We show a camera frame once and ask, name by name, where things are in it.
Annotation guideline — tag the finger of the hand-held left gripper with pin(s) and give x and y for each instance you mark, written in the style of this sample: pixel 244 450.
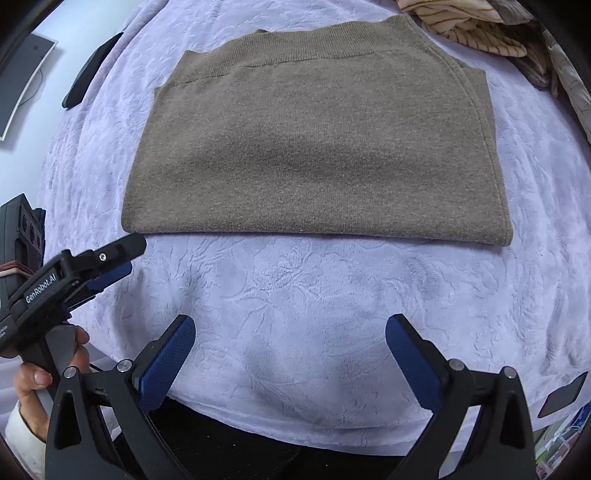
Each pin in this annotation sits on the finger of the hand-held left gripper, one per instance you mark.
pixel 111 277
pixel 115 249

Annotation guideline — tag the person's left hand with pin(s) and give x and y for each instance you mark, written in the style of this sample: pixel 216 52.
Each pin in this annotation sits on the person's left hand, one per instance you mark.
pixel 32 381

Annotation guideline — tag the black smartphone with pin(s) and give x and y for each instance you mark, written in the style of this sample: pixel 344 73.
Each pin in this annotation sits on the black smartphone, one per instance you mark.
pixel 90 71

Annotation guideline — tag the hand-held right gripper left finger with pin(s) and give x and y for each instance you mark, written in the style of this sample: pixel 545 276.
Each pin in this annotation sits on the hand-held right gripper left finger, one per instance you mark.
pixel 166 367

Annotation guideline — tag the person's left forearm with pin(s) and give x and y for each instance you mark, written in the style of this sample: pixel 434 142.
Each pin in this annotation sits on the person's left forearm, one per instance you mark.
pixel 25 434

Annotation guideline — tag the black flat device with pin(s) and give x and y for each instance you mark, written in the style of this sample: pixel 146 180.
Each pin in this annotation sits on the black flat device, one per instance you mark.
pixel 561 396

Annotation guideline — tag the white-framed monitor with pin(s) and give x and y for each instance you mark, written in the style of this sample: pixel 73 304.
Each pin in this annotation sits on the white-framed monitor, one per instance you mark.
pixel 23 87

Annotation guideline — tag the lavender textured bed blanket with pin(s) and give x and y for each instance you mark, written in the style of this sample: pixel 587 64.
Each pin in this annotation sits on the lavender textured bed blanket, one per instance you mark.
pixel 295 323

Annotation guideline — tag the brown knit sweater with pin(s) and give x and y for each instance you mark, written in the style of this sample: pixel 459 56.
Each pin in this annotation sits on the brown knit sweater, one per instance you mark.
pixel 318 152

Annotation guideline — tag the pile of colourful packets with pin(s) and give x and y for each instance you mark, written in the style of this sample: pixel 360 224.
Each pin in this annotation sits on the pile of colourful packets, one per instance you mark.
pixel 565 438

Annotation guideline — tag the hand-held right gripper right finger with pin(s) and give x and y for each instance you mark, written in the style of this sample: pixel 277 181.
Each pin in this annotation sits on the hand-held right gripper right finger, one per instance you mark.
pixel 413 364

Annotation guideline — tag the cream striped cloth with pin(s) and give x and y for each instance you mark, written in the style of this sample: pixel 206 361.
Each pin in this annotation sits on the cream striped cloth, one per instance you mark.
pixel 466 27

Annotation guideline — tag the white round pleated cushion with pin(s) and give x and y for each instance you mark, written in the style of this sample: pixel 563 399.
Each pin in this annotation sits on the white round pleated cushion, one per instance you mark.
pixel 570 78

